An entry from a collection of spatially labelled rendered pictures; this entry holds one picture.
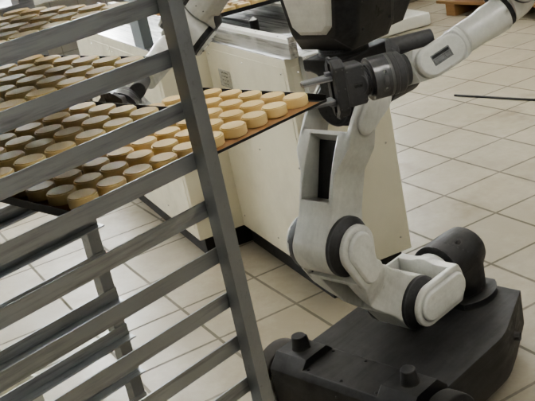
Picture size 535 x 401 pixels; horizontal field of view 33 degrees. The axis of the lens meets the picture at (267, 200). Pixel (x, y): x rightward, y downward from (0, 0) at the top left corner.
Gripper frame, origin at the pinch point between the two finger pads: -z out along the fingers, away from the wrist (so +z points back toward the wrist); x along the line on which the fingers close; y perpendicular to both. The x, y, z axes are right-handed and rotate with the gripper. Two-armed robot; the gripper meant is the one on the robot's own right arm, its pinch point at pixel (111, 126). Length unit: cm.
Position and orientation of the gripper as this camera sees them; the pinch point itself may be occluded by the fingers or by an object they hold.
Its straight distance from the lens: 195.4
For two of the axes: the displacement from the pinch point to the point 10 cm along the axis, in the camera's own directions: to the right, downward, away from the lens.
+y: 9.8, -1.8, -0.6
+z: -0.1, -3.5, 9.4
